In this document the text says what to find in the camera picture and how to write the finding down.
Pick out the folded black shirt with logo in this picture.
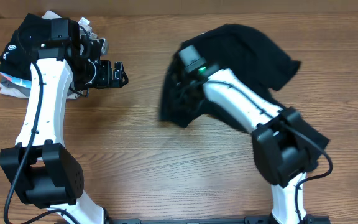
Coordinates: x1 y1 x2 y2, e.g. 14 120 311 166
0 14 51 80

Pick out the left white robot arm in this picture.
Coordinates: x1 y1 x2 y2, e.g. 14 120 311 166
0 34 128 223

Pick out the black t-shirt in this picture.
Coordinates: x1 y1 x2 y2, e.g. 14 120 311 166
158 23 331 150

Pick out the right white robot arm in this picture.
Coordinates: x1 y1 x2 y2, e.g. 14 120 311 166
160 59 330 223

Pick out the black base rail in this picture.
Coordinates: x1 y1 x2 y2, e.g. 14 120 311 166
104 214 331 224

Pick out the folded white garment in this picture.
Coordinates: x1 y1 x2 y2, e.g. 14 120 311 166
0 11 112 99

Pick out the folded light blue garment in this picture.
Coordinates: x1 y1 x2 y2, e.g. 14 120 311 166
0 72 32 89

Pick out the folded grey garment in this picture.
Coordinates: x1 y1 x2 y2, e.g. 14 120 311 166
0 78 30 97

